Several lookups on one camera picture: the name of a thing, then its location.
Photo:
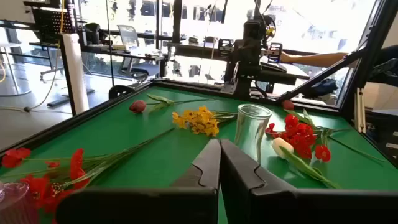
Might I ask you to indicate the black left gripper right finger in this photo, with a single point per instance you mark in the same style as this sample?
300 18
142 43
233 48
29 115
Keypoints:
239 186

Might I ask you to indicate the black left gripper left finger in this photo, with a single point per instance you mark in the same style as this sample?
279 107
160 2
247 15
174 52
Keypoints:
203 169

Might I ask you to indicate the yellow flower bunch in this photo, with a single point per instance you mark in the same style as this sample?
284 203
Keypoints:
199 121

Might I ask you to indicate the red tulip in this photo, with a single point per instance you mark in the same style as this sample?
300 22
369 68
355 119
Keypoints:
287 104
137 106

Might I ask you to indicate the white tulip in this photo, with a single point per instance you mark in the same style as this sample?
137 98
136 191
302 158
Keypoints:
281 145

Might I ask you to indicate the red flower bunch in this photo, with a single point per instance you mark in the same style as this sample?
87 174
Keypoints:
298 137
76 168

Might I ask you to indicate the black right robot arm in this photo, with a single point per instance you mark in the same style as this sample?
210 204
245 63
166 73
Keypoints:
245 77

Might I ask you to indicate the clear glass vase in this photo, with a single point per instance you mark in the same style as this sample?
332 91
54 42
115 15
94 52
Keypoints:
252 130

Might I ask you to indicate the pink glass vase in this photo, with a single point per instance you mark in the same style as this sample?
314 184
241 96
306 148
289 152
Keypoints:
15 202

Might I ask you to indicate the person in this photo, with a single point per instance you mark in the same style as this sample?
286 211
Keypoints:
314 59

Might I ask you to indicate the black drawer unit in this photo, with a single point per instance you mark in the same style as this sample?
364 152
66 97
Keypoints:
385 137

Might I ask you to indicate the long black desk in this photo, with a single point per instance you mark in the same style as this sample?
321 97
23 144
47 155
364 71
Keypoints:
124 54

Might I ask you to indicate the grey office chair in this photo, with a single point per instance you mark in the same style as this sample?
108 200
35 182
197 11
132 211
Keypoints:
129 35

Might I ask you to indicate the white pole stand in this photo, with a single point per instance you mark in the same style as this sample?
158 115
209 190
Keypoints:
76 77

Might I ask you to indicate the black pegboard panel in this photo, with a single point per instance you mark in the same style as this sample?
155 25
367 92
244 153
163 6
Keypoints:
51 23

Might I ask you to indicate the black upright frame post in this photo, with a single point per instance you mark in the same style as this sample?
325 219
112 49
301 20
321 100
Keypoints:
373 46

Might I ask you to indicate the silver frame bracket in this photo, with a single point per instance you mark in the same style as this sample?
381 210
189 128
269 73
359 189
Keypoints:
360 109

